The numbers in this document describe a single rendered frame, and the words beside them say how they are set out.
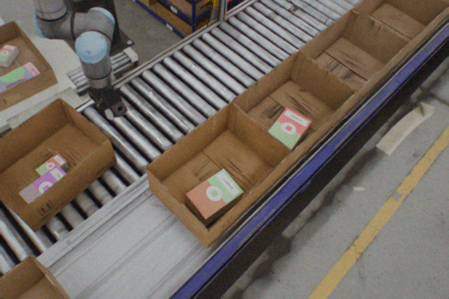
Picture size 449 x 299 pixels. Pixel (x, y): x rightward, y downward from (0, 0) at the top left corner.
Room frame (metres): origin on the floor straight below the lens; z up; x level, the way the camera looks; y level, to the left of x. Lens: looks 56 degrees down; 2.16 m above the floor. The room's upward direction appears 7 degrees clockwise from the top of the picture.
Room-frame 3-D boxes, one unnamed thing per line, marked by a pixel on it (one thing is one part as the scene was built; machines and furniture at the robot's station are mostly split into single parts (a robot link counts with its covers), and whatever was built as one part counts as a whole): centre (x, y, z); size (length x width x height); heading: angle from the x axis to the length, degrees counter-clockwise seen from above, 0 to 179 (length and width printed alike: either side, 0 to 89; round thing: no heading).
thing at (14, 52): (1.21, 1.04, 0.78); 0.10 x 0.06 x 0.05; 172
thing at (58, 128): (0.67, 0.64, 0.83); 0.39 x 0.29 x 0.17; 146
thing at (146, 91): (1.05, 0.26, 0.72); 0.52 x 0.05 x 0.05; 51
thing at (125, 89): (1.00, 0.30, 0.72); 0.52 x 0.05 x 0.05; 51
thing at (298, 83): (0.94, -0.25, 0.96); 0.39 x 0.29 x 0.17; 141
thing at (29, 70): (1.08, 0.93, 0.78); 0.19 x 0.14 x 0.02; 140
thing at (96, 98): (0.84, 0.44, 1.08); 0.09 x 0.08 x 0.12; 52
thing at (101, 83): (0.84, 0.43, 1.16); 0.10 x 0.09 x 0.05; 142
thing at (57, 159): (0.67, 0.64, 0.78); 0.10 x 0.06 x 0.05; 144
